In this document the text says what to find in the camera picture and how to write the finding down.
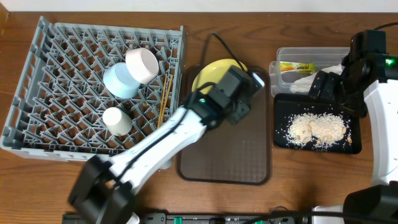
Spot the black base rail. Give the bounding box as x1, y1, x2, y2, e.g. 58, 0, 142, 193
62, 211, 398, 224

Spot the grey plastic dishwasher rack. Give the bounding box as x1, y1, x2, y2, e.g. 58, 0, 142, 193
1, 18, 186, 161

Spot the clear plastic waste bin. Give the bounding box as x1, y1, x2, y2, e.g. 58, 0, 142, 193
269, 47, 349, 96

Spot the light blue saucer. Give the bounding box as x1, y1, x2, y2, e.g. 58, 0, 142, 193
103, 62, 141, 99

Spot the white bowl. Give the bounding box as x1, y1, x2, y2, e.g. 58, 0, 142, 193
125, 48, 159, 84

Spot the green snack wrapper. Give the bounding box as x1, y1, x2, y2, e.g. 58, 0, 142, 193
279, 62, 315, 73

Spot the white tissue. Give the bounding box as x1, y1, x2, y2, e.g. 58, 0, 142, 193
290, 64, 344, 94

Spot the wooden chopstick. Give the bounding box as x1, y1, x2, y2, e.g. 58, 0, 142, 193
160, 75, 174, 126
157, 75, 168, 128

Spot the spilled rice food waste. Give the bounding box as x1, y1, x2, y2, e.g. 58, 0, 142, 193
280, 113, 353, 151

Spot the black waste tray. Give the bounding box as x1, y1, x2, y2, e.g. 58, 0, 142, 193
274, 93, 362, 154

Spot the white plastic cup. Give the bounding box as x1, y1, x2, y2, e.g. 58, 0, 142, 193
102, 107, 132, 136

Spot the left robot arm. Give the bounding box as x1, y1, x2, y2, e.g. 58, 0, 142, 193
68, 65, 265, 224

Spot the yellow round plate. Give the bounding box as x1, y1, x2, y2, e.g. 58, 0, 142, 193
192, 58, 239, 92

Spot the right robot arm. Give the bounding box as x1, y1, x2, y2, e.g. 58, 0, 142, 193
308, 27, 397, 223

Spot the brown plastic serving tray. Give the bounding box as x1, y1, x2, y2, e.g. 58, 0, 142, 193
176, 67, 272, 185

